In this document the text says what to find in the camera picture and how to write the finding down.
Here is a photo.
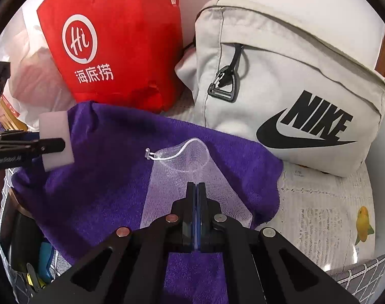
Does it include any white melamine sponge block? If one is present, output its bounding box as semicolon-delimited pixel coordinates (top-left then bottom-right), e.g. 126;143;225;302
39;111;74;172

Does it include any white mesh drawstring pouch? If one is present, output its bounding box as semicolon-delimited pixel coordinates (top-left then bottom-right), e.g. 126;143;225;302
140;138;253;228

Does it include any white Miniso plastic bag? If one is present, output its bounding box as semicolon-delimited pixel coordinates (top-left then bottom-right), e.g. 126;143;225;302
0;10;76;129

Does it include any purple fluffy towel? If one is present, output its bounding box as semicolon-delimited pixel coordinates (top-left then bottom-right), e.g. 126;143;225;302
11;101;284;304

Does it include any dark green tea box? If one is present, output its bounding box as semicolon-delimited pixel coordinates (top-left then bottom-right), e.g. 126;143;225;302
0;188;44;273

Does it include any red Haidilao paper bag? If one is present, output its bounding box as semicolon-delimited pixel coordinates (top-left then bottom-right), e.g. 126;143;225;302
37;0;184;113

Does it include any grey checkered blanket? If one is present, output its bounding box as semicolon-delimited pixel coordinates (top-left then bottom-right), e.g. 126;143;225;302
328;254;385;303

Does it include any beige Nike waist bag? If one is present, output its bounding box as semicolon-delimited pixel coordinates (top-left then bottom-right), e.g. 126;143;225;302
175;0;385;176

